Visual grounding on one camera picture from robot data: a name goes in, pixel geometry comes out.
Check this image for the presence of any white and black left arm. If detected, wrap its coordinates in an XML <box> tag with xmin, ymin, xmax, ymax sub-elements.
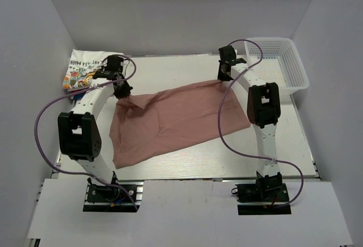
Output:
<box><xmin>57</xmin><ymin>54</ymin><xmax>133</xmax><ymax>201</ymax></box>

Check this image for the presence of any blue folded t-shirt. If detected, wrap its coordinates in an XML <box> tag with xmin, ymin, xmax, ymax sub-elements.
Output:
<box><xmin>71</xmin><ymin>92</ymin><xmax>86</xmax><ymax>101</ymax></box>

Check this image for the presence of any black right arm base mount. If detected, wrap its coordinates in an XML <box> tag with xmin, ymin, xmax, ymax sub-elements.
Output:
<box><xmin>231</xmin><ymin>184</ymin><xmax>292</xmax><ymax>216</ymax></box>

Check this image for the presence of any red folded t-shirt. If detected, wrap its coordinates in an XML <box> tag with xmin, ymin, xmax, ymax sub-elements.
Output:
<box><xmin>67</xmin><ymin>88</ymin><xmax>85</xmax><ymax>93</ymax></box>

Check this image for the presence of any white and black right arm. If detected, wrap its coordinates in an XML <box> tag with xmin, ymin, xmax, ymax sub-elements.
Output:
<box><xmin>218</xmin><ymin>45</ymin><xmax>282</xmax><ymax>201</ymax></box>

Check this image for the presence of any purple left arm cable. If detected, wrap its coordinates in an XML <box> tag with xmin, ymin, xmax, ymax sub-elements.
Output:
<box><xmin>33</xmin><ymin>56</ymin><xmax>141</xmax><ymax>211</ymax></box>

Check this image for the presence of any white plastic mesh basket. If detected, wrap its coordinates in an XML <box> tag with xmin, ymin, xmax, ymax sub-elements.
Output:
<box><xmin>244</xmin><ymin>37</ymin><xmax>309</xmax><ymax>95</ymax></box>

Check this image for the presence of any white cartoon-print folded t-shirt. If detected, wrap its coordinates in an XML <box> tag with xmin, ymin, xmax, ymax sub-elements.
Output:
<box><xmin>62</xmin><ymin>49</ymin><xmax>117</xmax><ymax>91</ymax></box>

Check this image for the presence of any pink pixel-print t-shirt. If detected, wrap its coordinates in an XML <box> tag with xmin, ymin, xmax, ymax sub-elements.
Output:
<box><xmin>109</xmin><ymin>80</ymin><xmax>250</xmax><ymax>169</ymax></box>

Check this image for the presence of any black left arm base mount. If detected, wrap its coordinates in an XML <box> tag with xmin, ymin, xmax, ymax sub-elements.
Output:
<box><xmin>83</xmin><ymin>179</ymin><xmax>141</xmax><ymax>213</ymax></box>

